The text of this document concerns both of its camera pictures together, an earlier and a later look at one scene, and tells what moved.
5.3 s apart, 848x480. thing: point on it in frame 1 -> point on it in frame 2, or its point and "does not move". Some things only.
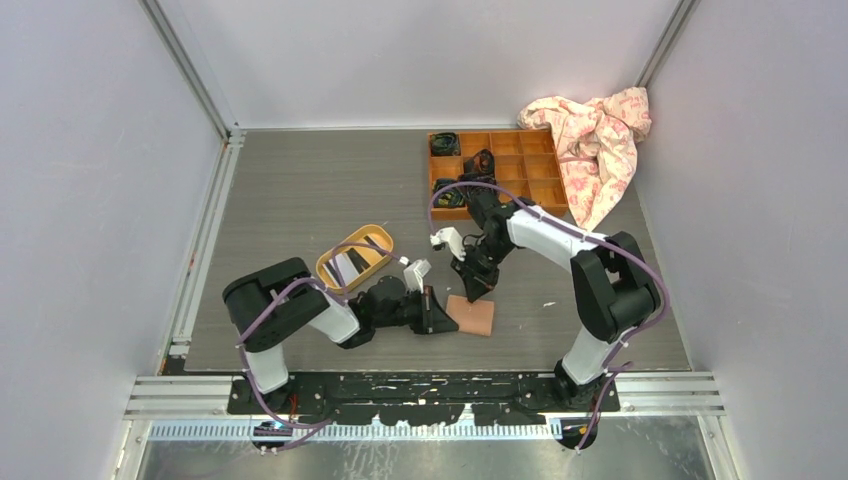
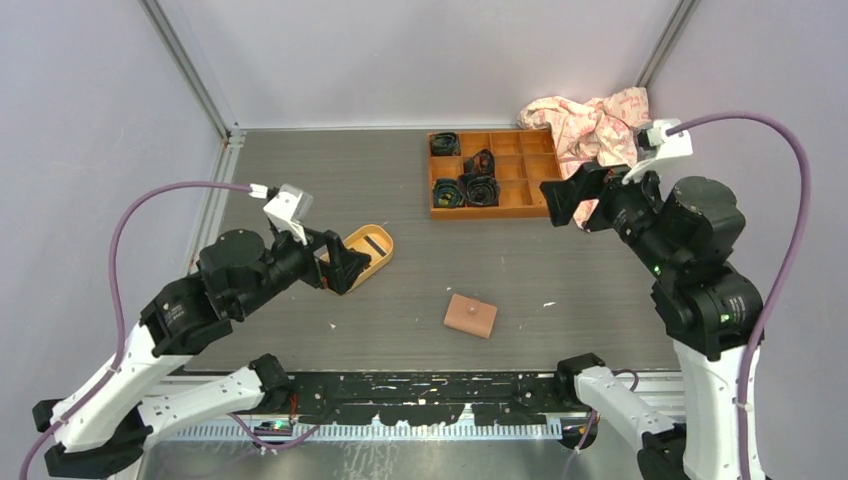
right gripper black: (477, 282) -> (561, 195)
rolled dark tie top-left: (445, 144) does not move
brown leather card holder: (475, 317) does not move
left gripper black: (432, 315) -> (345, 266)
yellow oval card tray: (339, 268) does not move
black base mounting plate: (461, 400) does not move
